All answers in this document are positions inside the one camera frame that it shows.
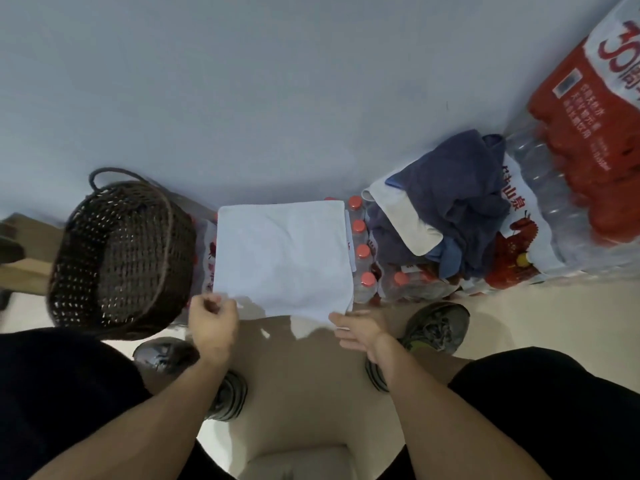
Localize person's left hand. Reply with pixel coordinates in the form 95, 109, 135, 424
187, 293, 241, 366

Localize brown paper bag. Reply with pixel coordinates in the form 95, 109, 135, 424
0, 213, 64, 297

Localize dark brown wicker basket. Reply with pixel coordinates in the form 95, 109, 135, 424
46, 167, 199, 342

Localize cream towel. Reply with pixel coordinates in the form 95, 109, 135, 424
361, 182, 445, 257

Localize person's right forearm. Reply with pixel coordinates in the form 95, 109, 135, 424
369, 334, 552, 480

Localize person's grey shoe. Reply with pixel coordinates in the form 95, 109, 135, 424
132, 337, 249, 423
365, 301, 471, 394

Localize person's left grey shoe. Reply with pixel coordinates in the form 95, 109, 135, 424
132, 337, 249, 423

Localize person's left forearm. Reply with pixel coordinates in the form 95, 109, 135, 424
29, 352, 232, 480

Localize person's right grey shoe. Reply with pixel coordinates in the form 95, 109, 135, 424
365, 301, 471, 394

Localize person's right hand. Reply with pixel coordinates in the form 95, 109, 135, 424
328, 309, 394, 363

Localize white towel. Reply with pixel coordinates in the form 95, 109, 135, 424
212, 199, 357, 329

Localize dark blue towel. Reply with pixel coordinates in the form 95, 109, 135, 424
385, 129, 511, 281

